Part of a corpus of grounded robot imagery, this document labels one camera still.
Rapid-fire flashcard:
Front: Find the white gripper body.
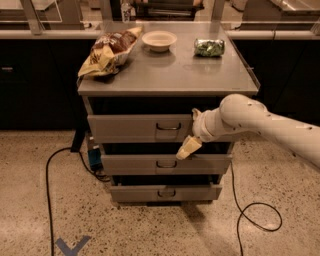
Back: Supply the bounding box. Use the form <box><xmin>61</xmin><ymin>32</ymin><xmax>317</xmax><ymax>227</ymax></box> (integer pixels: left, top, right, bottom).
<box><xmin>192</xmin><ymin>109</ymin><xmax>233</xmax><ymax>142</ymax></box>

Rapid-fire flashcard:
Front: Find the grey top drawer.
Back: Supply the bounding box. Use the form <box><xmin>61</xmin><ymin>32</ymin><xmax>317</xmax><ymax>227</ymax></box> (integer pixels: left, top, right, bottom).
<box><xmin>88</xmin><ymin>114</ymin><xmax>193</xmax><ymax>143</ymax></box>

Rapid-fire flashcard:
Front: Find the grey drawer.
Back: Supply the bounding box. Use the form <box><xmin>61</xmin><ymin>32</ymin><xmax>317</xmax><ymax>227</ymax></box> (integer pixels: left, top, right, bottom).
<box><xmin>110</xmin><ymin>183</ymin><xmax>222</xmax><ymax>202</ymax></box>
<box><xmin>88</xmin><ymin>114</ymin><xmax>193</xmax><ymax>143</ymax></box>
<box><xmin>101</xmin><ymin>154</ymin><xmax>231</xmax><ymax>175</ymax></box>

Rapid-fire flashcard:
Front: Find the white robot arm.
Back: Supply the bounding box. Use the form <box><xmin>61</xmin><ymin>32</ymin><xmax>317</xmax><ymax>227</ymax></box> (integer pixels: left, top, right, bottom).
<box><xmin>176</xmin><ymin>94</ymin><xmax>320</xmax><ymax>168</ymax></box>

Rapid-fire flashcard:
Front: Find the grey middle drawer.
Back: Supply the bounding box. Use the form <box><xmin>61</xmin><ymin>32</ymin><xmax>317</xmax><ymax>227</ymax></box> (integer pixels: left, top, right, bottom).
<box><xmin>101</xmin><ymin>154</ymin><xmax>231</xmax><ymax>175</ymax></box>

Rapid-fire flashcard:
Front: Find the grey bottom drawer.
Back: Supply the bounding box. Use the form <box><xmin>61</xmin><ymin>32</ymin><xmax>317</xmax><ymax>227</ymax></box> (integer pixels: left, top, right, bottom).
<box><xmin>110</xmin><ymin>183</ymin><xmax>222</xmax><ymax>202</ymax></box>

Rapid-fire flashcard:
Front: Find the grey metal drawer cabinet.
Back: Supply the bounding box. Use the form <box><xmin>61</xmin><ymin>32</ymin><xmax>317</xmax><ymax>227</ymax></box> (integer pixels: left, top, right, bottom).
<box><xmin>78</xmin><ymin>22</ymin><xmax>258</xmax><ymax>187</ymax></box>

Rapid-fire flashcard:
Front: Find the dark counter with white top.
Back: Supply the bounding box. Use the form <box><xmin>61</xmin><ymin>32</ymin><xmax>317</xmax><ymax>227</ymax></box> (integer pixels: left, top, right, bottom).
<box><xmin>0</xmin><ymin>31</ymin><xmax>320</xmax><ymax>130</ymax></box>

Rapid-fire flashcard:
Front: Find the green crushed can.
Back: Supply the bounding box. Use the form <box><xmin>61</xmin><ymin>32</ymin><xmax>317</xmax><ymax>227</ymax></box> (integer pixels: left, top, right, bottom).
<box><xmin>194</xmin><ymin>39</ymin><xmax>225</xmax><ymax>57</ymax></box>

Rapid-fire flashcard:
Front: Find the white paper bowl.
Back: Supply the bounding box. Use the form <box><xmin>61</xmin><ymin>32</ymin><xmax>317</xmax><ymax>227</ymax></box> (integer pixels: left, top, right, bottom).
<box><xmin>142</xmin><ymin>31</ymin><xmax>177</xmax><ymax>52</ymax></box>

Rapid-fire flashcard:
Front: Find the blue power box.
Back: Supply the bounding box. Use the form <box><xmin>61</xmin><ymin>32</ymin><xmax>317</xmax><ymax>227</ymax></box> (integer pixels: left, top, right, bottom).
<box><xmin>87</xmin><ymin>145</ymin><xmax>103</xmax><ymax>171</ymax></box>

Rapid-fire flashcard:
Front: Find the yellow brown chip bag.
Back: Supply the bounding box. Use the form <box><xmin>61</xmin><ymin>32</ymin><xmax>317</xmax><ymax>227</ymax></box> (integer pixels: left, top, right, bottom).
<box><xmin>78</xmin><ymin>27</ymin><xmax>142</xmax><ymax>77</ymax></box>

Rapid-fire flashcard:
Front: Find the white bottle in background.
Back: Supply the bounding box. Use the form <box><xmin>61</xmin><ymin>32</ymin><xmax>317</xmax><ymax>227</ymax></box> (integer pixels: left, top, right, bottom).
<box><xmin>121</xmin><ymin>0</ymin><xmax>131</xmax><ymax>23</ymax></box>

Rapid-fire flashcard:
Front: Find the blue tape floor marker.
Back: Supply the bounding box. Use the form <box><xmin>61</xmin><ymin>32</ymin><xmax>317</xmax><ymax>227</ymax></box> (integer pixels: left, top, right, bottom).
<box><xmin>55</xmin><ymin>234</ymin><xmax>92</xmax><ymax>256</ymax></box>

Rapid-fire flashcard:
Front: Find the black looped cable on right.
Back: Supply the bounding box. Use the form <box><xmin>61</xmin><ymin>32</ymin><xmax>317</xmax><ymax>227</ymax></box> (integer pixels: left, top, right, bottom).
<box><xmin>229</xmin><ymin>160</ymin><xmax>284</xmax><ymax>256</ymax></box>

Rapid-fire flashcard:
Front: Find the black cable on left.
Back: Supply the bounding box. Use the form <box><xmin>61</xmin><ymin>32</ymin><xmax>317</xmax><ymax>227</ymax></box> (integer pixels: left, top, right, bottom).
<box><xmin>45</xmin><ymin>146</ymin><xmax>111</xmax><ymax>256</ymax></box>

